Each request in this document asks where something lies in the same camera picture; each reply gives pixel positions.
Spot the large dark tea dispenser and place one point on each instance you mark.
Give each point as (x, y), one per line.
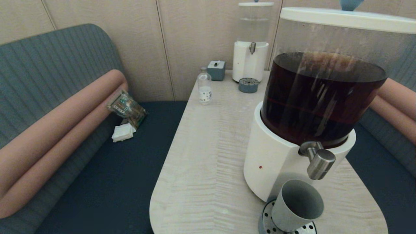
(276, 149)

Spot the large steel dispenser tap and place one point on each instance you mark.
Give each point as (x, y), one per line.
(320, 162)

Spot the grey plastic cup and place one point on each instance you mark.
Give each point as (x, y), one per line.
(289, 211)

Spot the clear plastic bottle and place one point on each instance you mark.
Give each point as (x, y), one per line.
(204, 92)

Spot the grey-blue square box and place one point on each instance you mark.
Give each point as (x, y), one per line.
(216, 71)

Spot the small perforated drip tray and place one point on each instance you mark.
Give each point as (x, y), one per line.
(248, 86)

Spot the small clear water dispenser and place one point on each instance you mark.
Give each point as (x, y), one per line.
(247, 65)

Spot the clear snack packet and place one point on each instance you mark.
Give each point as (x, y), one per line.
(126, 109)

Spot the small steel dispenser tap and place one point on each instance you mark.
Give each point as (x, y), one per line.
(252, 48)

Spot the white folded napkins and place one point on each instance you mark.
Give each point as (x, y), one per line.
(123, 133)

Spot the dark blue seat cushion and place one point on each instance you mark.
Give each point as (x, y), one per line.
(390, 195)
(113, 178)

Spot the large perforated steel drip tray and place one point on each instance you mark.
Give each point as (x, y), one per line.
(265, 224)

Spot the small white dispenser lid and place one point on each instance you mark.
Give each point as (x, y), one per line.
(256, 4)

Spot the pink bolster cushion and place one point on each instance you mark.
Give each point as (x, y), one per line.
(396, 120)
(65, 120)
(48, 162)
(403, 97)

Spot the large white dispenser lid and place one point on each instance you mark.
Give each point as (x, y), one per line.
(341, 18)

